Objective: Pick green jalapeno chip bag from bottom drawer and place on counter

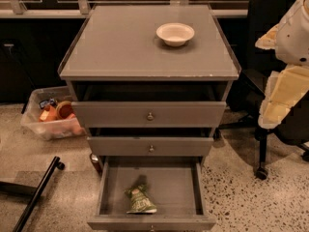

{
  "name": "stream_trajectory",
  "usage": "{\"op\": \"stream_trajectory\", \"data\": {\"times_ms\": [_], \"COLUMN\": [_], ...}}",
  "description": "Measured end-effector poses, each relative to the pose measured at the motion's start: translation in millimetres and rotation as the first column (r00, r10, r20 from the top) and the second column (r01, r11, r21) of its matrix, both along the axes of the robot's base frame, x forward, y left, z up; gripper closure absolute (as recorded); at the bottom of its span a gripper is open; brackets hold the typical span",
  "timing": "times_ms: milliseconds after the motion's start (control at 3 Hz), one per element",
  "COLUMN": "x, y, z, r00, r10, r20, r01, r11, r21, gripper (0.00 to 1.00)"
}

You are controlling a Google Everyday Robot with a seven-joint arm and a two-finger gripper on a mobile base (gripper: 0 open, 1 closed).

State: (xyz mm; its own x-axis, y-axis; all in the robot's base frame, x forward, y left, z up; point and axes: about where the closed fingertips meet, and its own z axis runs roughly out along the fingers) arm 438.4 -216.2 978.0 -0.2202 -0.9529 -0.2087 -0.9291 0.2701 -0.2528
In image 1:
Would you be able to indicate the grey top drawer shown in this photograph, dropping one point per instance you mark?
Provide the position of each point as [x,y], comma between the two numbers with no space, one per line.
[149,105]

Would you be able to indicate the orange items in bin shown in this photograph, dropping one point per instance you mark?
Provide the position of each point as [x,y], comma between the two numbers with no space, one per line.
[62,118]

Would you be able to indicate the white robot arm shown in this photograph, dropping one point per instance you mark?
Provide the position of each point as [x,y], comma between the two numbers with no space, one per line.
[290,40]

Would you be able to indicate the grey bottom drawer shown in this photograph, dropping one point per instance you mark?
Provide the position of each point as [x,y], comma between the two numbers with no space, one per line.
[173,184]

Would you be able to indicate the red can behind cabinet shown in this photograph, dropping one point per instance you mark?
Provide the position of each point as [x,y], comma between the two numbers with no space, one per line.
[95,162]

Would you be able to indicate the clear plastic storage bin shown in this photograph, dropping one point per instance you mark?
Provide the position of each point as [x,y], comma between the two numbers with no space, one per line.
[30,117]

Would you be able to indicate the black office chair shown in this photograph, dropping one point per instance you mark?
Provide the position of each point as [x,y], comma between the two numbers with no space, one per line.
[248,92]

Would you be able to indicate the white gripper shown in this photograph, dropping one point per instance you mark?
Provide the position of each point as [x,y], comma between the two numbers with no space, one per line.
[294,41]

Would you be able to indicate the black metal stand leg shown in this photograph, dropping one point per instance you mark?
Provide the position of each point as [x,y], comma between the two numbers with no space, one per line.
[34,193]

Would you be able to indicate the grey drawer cabinet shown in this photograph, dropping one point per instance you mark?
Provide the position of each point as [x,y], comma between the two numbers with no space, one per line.
[119,44]

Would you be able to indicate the grey middle drawer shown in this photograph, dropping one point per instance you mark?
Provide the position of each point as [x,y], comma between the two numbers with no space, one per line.
[151,142]

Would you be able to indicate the blue snack pack in bin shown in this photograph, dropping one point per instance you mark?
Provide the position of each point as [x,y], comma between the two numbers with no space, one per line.
[44,103]

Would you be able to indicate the green jalapeno chip bag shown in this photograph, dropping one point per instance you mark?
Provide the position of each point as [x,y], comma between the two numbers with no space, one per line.
[140,203]

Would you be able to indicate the grey drawer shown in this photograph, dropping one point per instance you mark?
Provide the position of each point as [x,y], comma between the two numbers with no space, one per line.
[151,142]
[173,184]
[149,105]

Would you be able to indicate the white paper bowl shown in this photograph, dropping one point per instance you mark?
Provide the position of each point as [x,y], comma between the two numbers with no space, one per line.
[175,34]

